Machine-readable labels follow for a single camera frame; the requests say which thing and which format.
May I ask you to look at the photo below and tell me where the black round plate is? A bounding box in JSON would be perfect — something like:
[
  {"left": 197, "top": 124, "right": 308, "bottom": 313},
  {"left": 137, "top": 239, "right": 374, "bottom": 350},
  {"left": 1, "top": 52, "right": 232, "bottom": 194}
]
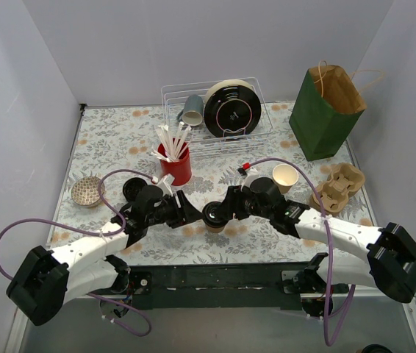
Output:
[{"left": 203, "top": 79, "right": 262, "bottom": 138}]

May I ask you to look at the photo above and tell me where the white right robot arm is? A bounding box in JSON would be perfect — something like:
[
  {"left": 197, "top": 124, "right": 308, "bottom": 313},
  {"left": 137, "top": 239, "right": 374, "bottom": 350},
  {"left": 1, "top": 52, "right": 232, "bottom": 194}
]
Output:
[{"left": 210, "top": 177, "right": 416, "bottom": 303}]

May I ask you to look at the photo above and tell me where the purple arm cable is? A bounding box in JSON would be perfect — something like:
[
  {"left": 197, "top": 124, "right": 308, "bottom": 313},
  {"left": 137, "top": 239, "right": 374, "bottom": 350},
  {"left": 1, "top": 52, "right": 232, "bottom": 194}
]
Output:
[
  {"left": 244, "top": 157, "right": 356, "bottom": 347},
  {"left": 0, "top": 168, "right": 157, "bottom": 337}
]

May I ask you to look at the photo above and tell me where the grey ceramic mug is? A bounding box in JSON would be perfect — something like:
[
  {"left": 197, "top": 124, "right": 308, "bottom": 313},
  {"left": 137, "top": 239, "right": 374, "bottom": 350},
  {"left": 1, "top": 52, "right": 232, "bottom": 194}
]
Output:
[{"left": 177, "top": 95, "right": 204, "bottom": 126}]

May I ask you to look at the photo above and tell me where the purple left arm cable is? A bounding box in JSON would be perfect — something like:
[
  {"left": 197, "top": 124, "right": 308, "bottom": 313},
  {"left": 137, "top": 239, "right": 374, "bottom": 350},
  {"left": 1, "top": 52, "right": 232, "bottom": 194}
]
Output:
[{"left": 0, "top": 168, "right": 157, "bottom": 337}]

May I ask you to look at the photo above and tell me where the white wire dish rack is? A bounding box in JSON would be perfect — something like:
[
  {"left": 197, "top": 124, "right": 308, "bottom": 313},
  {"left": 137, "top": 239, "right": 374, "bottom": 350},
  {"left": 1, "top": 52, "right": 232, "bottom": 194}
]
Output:
[{"left": 161, "top": 77, "right": 273, "bottom": 157}]

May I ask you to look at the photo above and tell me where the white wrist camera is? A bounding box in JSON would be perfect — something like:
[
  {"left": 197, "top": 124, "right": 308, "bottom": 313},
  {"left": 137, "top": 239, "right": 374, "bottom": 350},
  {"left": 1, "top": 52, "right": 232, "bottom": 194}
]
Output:
[
  {"left": 152, "top": 174, "right": 175, "bottom": 196},
  {"left": 237, "top": 163, "right": 259, "bottom": 188}
]

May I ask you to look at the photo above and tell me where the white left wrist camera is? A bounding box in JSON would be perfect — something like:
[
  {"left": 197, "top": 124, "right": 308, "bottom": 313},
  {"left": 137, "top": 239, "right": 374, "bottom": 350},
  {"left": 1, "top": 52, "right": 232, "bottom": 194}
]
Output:
[{"left": 152, "top": 174, "right": 175, "bottom": 196}]

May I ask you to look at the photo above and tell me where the white wrapped straw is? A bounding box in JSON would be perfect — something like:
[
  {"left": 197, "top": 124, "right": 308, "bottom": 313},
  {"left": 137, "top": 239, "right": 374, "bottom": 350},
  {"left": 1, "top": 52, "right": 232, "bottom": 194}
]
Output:
[
  {"left": 162, "top": 125, "right": 179, "bottom": 161},
  {"left": 156, "top": 126, "right": 175, "bottom": 161},
  {"left": 173, "top": 125, "right": 192, "bottom": 160},
  {"left": 151, "top": 150, "right": 173, "bottom": 163}
]

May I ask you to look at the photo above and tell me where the brown paper cup stack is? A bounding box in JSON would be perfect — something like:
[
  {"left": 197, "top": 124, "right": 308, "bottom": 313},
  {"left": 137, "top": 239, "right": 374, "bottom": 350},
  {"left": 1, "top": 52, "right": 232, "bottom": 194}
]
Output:
[{"left": 272, "top": 163, "right": 299, "bottom": 194}]

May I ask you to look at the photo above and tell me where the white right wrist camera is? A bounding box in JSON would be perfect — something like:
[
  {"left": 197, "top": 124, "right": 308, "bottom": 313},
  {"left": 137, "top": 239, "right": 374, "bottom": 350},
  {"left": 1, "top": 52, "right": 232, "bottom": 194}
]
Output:
[{"left": 237, "top": 163, "right": 259, "bottom": 188}]

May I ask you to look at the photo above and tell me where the green paper bag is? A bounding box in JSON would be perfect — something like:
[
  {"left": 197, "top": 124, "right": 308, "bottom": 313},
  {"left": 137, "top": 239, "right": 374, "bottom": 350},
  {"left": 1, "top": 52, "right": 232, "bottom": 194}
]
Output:
[{"left": 289, "top": 60, "right": 384, "bottom": 161}]

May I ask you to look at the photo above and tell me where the brown paper coffee cup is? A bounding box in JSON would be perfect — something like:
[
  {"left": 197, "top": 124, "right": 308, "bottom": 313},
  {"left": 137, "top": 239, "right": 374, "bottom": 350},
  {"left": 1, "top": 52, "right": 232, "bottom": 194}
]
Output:
[{"left": 205, "top": 222, "right": 226, "bottom": 234}]

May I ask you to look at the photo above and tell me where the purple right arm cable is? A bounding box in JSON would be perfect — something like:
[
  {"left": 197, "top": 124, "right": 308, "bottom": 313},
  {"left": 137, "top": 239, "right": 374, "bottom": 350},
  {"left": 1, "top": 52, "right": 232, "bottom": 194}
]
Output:
[{"left": 244, "top": 157, "right": 356, "bottom": 347}]

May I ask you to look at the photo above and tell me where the patterned small bowl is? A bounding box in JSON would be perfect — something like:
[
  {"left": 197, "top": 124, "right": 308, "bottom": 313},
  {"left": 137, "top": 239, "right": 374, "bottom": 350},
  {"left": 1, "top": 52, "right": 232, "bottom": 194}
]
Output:
[{"left": 71, "top": 176, "right": 101, "bottom": 208}]

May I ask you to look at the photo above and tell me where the stack of black lids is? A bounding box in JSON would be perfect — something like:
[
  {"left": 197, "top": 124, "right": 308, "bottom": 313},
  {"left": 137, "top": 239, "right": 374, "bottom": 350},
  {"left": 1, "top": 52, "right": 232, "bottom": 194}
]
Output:
[{"left": 122, "top": 177, "right": 147, "bottom": 202}]

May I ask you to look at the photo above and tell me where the black plastic cup lid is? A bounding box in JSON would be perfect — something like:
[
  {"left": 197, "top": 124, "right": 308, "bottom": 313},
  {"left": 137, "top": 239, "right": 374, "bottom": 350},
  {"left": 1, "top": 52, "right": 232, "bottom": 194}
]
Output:
[{"left": 202, "top": 202, "right": 228, "bottom": 228}]

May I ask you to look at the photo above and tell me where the red ribbed straw holder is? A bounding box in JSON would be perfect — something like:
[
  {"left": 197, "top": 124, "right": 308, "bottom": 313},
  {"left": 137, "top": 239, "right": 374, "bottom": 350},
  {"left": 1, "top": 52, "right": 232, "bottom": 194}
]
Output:
[{"left": 160, "top": 143, "right": 192, "bottom": 186}]

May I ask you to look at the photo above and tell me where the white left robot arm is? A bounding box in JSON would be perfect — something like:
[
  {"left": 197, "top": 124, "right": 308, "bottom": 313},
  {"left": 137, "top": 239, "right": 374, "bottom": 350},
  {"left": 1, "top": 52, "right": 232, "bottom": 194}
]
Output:
[{"left": 6, "top": 185, "right": 202, "bottom": 326}]

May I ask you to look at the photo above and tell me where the cardboard cup carrier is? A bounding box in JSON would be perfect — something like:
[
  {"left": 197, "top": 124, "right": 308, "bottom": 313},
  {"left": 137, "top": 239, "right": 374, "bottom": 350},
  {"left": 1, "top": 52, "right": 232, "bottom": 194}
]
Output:
[{"left": 315, "top": 163, "right": 365, "bottom": 216}]

